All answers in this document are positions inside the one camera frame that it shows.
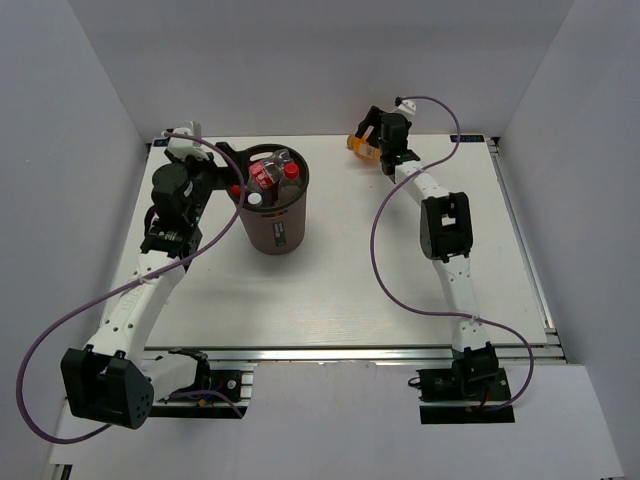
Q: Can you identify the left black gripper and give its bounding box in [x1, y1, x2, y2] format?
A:
[164, 143, 249, 225]

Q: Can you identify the orange bottle with white label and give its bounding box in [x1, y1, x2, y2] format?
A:
[346, 134, 381, 163]

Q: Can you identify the clear bottle red label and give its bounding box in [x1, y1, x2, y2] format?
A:
[245, 148, 293, 198]

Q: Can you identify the blue label water bottle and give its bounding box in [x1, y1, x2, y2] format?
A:
[247, 192, 263, 207]

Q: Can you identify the red cap bottle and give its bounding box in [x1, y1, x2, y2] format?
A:
[278, 162, 302, 204]

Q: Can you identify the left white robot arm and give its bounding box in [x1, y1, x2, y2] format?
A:
[61, 130, 225, 429]

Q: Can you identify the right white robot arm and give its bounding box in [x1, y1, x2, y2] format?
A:
[347, 99, 498, 399]

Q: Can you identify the brown plastic waste bin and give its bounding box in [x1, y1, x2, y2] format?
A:
[240, 144, 309, 255]

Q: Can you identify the right blue corner sticker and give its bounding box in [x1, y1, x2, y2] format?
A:
[450, 134, 485, 143]

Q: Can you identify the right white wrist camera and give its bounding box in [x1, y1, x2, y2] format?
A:
[393, 97, 417, 120]

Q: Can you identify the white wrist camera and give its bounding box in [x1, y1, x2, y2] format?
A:
[393, 97, 417, 120]
[163, 121, 209, 163]

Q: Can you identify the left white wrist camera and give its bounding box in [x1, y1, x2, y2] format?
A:
[163, 121, 209, 163]

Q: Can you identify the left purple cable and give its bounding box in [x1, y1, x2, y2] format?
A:
[15, 130, 246, 445]

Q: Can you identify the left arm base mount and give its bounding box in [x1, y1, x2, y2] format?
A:
[144, 348, 253, 419]

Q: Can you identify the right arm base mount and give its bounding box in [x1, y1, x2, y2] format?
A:
[407, 348, 515, 425]

